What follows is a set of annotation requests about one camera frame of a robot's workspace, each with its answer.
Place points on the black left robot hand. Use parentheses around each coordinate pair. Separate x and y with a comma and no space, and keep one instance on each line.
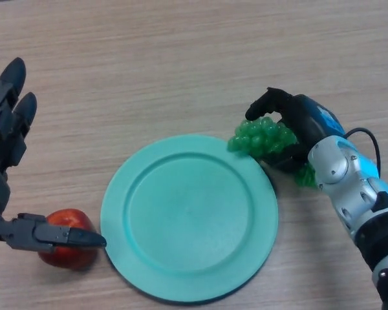
(0,181)

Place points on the green grape bunch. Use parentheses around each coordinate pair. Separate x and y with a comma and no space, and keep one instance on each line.
(258,135)

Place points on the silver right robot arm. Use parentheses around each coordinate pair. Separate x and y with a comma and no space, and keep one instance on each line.
(342,174)

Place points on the turquoise round plate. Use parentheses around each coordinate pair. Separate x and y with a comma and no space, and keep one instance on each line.
(187,219)

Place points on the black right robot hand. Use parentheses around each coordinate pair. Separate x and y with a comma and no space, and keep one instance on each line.
(307,119)

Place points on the red apple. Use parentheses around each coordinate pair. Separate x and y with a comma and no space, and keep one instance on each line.
(68,258)

